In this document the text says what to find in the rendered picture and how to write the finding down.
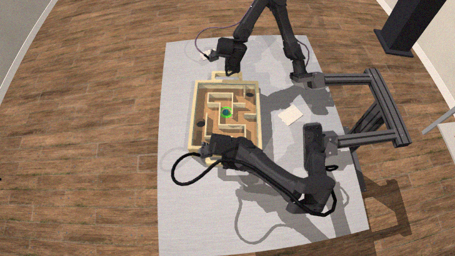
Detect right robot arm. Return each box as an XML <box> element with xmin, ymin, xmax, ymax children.
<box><xmin>216</xmin><ymin>0</ymin><xmax>312</xmax><ymax>79</ymax></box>

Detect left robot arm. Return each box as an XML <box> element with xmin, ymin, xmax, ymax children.
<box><xmin>209</xmin><ymin>125</ymin><xmax>336</xmax><ymax>214</ymax></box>

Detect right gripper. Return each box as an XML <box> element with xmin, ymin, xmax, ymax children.
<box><xmin>210</xmin><ymin>51</ymin><xmax>242</xmax><ymax>77</ymax></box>

